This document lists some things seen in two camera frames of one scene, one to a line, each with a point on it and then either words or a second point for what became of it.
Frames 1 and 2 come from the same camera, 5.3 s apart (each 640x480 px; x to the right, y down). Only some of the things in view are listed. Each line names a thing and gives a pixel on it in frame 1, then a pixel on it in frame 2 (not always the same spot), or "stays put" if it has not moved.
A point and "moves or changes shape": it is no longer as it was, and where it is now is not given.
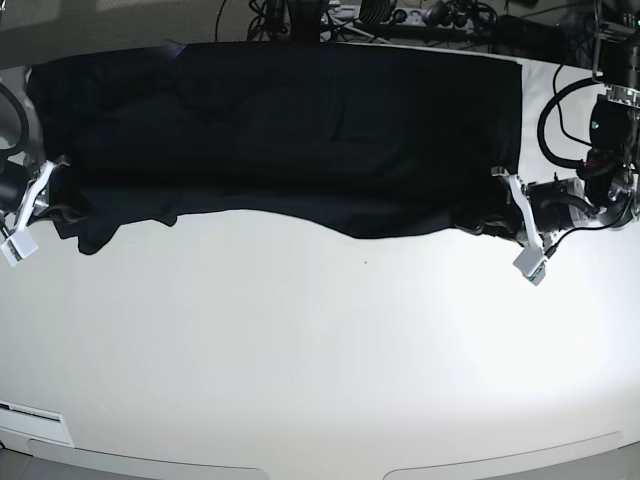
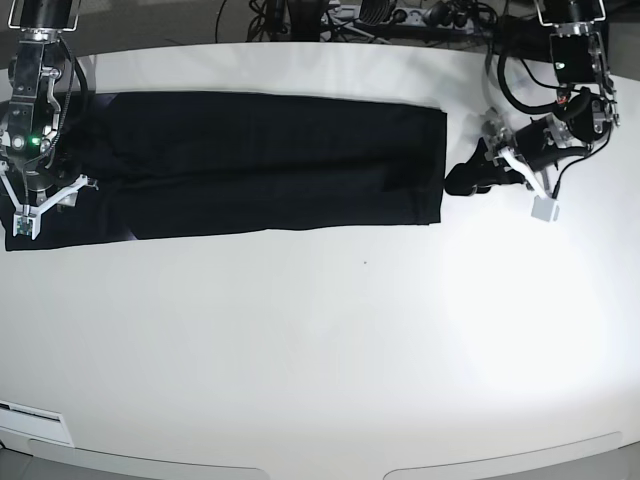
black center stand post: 305,16 stays put
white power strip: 416,17 stays put
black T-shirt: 332,139 moves or changes shape
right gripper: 551,209 → 481,173
